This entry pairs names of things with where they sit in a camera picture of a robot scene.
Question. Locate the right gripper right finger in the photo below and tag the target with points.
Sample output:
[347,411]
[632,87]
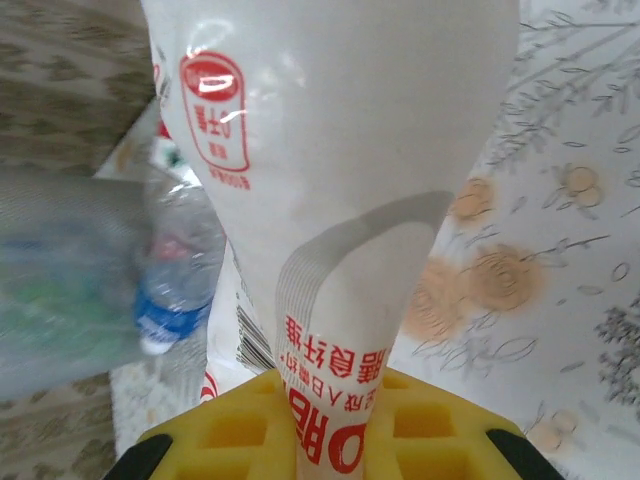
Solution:
[440,440]

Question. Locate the clear bottle blue label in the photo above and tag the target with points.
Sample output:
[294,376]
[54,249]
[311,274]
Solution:
[175,280]

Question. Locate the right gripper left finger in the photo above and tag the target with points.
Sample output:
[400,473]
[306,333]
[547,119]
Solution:
[225,440]

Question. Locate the white label bottle red print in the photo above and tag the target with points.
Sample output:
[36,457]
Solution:
[340,150]

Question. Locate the grey waste bin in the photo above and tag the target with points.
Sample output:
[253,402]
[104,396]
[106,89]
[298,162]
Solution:
[60,280]

